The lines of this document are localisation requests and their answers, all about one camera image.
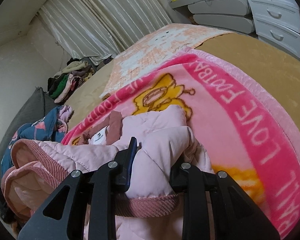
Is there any white striped curtain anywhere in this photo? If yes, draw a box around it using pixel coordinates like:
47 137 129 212
38 0 172 63

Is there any white drawer chest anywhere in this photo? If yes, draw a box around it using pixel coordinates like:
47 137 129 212
248 0 300 61

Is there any tan bed sheet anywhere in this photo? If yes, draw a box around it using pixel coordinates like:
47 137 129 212
66 33 300 131

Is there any peach white checkered blanket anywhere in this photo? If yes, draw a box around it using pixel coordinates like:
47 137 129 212
100 23 232 99

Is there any pile of mixed clothes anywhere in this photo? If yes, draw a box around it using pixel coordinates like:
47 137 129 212
47 56 113 105

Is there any grey curved shelf unit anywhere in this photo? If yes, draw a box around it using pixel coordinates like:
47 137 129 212
169 0 255 35

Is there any pink quilted jacket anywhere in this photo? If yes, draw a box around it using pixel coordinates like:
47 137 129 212
1 105 213 239

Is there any pink football print blanket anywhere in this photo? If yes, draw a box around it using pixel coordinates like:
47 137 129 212
62 48 300 237

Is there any blue floral quilted jacket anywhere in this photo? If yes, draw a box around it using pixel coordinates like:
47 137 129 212
1 105 73 177

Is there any grey pillow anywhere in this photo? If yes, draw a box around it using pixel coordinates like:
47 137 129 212
0 87 60 185

